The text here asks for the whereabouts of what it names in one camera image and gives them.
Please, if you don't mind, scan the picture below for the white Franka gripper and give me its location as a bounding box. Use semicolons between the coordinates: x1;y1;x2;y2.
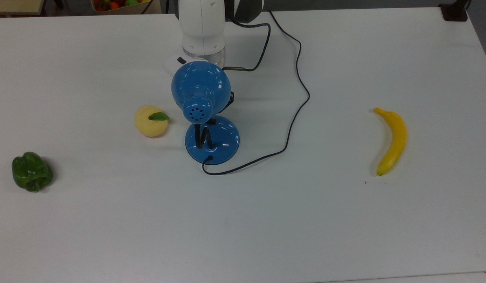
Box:
163;53;235;105

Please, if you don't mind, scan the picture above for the blue gooseneck desk lamp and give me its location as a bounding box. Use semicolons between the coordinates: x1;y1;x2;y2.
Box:
171;61;240;165

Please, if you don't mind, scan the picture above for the yellow toy peach with leaf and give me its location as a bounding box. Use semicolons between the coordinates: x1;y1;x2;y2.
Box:
134;105;170;138

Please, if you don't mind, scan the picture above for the yellow bin of toy fruit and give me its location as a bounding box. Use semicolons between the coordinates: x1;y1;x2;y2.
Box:
90;0;152;13

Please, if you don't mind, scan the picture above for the beige wooden board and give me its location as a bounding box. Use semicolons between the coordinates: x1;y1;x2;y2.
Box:
0;0;45;16

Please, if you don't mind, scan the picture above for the green toy bell pepper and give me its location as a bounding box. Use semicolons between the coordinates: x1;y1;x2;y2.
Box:
12;151;54;193

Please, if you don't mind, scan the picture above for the yellow toy banana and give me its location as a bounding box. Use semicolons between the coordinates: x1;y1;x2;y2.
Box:
373;107;408;176

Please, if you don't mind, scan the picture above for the black table clamp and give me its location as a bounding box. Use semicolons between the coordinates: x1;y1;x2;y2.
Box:
439;0;471;22

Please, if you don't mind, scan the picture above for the black gripper cable with plug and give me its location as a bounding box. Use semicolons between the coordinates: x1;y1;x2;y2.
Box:
223;18;272;73

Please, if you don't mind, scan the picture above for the black lamp power cable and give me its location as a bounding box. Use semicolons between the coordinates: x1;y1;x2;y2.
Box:
202;10;310;176

